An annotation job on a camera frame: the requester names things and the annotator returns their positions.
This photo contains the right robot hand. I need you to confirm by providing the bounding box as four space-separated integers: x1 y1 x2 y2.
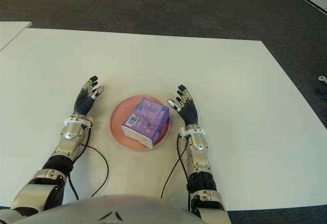
167 83 199 127

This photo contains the silver robot torso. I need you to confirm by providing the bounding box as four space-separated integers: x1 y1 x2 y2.
15 194 202 224

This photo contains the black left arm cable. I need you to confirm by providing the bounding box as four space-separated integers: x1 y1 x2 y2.
67 129 110 200

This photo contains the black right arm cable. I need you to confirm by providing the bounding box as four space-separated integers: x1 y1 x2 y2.
160 133 192 211

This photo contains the purple tissue paper pack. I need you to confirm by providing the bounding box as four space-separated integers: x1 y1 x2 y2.
121 96 171 149

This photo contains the pink round plate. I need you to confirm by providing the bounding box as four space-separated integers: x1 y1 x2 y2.
109 95 171 152

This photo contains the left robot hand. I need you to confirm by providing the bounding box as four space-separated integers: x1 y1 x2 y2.
72 75 105 119

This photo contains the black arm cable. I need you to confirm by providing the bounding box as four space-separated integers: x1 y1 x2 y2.
67 129 110 200
160 133 192 211

